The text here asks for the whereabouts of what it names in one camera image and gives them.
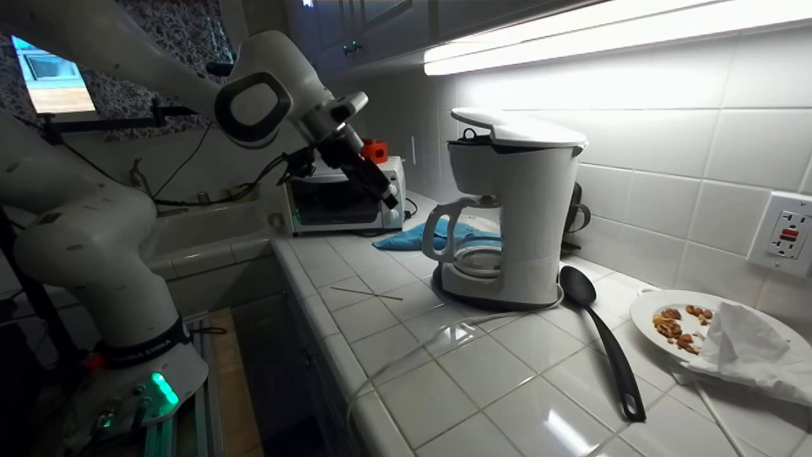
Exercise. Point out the brown food pieces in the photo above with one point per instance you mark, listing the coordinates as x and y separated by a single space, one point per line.
673 329

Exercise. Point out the black plastic serving spoon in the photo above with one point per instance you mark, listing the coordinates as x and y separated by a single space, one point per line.
610 352

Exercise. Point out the white toaster oven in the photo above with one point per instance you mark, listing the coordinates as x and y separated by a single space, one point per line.
333 206

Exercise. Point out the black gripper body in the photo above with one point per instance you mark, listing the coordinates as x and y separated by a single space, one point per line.
350 155

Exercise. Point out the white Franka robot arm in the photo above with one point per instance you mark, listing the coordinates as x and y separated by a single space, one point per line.
93 245

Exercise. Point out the white coffee maker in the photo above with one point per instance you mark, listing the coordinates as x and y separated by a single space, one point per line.
530 218

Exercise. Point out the white round plate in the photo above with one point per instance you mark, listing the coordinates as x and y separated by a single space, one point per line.
649 315

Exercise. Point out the under-cabinet light strip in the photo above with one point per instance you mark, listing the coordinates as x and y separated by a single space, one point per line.
610 34

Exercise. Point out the lit monitor screen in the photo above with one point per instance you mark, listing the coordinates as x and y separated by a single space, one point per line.
53 79

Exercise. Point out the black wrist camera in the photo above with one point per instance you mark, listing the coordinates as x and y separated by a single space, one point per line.
300 162

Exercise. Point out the crumpled white napkin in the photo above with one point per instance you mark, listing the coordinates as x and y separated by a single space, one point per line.
753 352

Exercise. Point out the blue cloth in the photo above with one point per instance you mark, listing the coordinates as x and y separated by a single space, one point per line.
408 240

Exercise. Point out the white wall outlet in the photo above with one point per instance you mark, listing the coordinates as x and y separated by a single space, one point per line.
784 235

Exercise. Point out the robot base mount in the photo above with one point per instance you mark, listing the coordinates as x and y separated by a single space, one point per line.
135 397

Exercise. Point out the wall cabinet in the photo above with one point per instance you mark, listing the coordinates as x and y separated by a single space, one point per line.
372 29

